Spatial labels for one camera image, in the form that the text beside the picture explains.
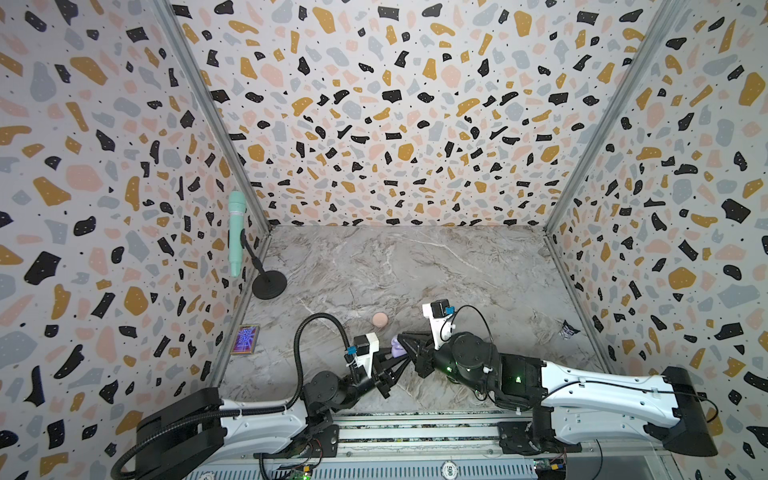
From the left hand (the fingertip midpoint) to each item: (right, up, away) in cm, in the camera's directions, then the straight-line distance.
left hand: (414, 352), depth 65 cm
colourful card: (-50, -4, +24) cm, 56 cm away
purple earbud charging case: (-4, +1, -1) cm, 4 cm away
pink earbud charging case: (-10, +1, +29) cm, 31 cm away
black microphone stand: (-48, +11, +37) cm, 62 cm away
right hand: (-3, +4, -3) cm, 6 cm away
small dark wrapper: (+47, -2, +25) cm, 53 cm away
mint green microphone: (-47, +33, +14) cm, 59 cm away
